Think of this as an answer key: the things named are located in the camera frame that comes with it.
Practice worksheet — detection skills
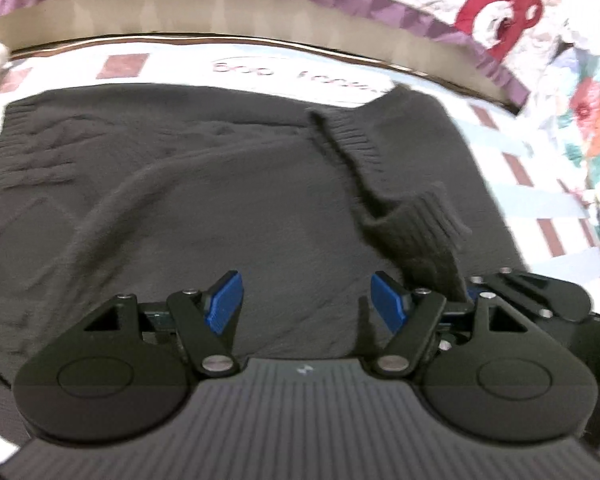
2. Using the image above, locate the beige bed base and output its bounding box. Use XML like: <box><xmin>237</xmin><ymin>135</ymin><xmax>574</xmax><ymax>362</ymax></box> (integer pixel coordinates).
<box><xmin>0</xmin><ymin>0</ymin><xmax>527</xmax><ymax>114</ymax></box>

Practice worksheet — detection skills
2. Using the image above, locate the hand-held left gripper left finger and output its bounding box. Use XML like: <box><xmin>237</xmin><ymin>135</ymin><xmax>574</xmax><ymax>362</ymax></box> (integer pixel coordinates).
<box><xmin>82</xmin><ymin>269</ymin><xmax>246</xmax><ymax>377</ymax></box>

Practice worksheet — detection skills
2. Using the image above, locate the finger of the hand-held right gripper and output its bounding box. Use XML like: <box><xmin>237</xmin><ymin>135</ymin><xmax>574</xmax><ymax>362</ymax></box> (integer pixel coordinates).
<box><xmin>467</xmin><ymin>266</ymin><xmax>594</xmax><ymax>324</ymax></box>

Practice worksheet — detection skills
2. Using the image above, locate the dark knit sweater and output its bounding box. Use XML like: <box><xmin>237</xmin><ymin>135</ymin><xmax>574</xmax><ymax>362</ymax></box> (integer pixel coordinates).
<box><xmin>0</xmin><ymin>81</ymin><xmax>527</xmax><ymax>457</ymax></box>

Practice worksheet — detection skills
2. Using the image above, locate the printed floor mat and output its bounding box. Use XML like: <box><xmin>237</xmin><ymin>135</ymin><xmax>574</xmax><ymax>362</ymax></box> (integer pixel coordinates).
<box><xmin>0</xmin><ymin>41</ymin><xmax>600</xmax><ymax>463</ymax></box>

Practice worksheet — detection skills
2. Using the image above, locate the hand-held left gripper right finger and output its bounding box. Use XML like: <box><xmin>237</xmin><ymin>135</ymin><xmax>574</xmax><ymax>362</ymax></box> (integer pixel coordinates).
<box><xmin>370</xmin><ymin>270</ymin><xmax>529</xmax><ymax>377</ymax></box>

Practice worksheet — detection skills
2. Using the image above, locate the floral patchwork quilt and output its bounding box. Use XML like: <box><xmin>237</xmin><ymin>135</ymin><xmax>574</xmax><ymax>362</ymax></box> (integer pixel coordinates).
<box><xmin>524</xmin><ymin>19</ymin><xmax>600</xmax><ymax>313</ymax></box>

